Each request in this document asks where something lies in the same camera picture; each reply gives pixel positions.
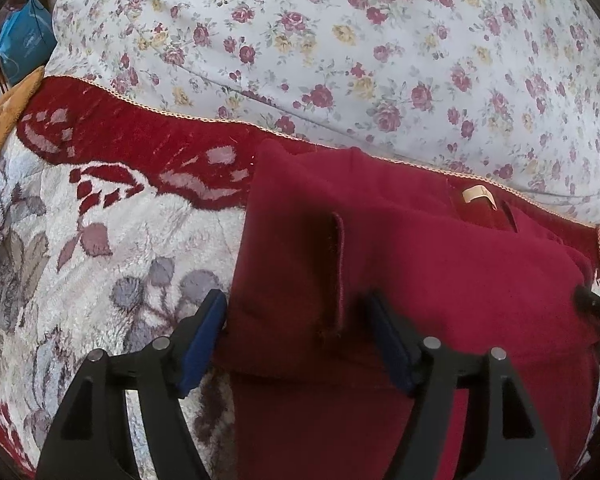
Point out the blue plastic bag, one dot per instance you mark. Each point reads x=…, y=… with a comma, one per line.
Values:
x=26, y=41

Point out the red small garment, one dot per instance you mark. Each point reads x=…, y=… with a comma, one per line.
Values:
x=312, y=397

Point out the white floral bed sheet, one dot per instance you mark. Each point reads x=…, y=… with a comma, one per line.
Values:
x=508, y=89

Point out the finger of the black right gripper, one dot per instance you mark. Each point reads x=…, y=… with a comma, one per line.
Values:
x=587, y=302

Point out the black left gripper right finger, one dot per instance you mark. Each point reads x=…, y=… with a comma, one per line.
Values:
x=502, y=434

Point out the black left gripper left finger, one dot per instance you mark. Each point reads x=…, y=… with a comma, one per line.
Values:
x=90, y=437

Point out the white red floral blanket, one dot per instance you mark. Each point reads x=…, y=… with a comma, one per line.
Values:
x=116, y=220

